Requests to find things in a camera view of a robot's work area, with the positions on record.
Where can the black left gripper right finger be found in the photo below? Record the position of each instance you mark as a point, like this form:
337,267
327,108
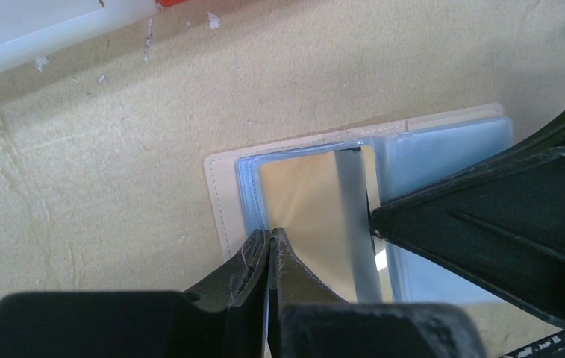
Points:
307,319

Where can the red plastic bin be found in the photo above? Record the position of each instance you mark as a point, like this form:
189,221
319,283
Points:
170,3

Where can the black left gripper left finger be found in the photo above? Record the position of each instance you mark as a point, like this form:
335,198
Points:
223,315

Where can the white plastic bin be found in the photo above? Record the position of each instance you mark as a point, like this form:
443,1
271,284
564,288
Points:
31,30

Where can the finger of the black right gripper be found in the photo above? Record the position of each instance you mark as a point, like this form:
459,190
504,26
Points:
500,223

